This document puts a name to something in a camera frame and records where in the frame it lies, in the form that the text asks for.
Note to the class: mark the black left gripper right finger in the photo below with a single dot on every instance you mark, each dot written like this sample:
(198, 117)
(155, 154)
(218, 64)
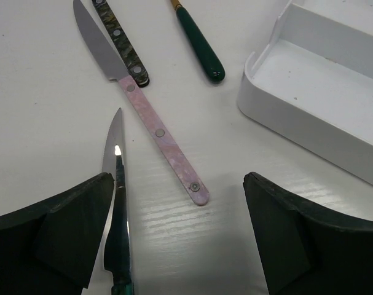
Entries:
(307, 248)

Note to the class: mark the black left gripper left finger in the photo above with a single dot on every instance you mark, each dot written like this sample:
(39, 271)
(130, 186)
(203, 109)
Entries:
(50, 247)

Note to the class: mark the teal handled knife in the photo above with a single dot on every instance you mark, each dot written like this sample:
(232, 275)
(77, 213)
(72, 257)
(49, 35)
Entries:
(117, 256)

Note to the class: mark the pink handled knife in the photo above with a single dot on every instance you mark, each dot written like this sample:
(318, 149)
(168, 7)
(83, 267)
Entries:
(114, 69)

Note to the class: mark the dark marbled handled knife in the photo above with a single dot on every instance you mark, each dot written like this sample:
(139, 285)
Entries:
(123, 45)

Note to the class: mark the white cutlery tray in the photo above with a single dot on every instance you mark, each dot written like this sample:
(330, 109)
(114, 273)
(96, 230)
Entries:
(313, 83)

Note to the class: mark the gold fork green handle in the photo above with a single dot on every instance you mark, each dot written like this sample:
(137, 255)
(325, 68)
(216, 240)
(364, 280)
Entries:
(206, 56)

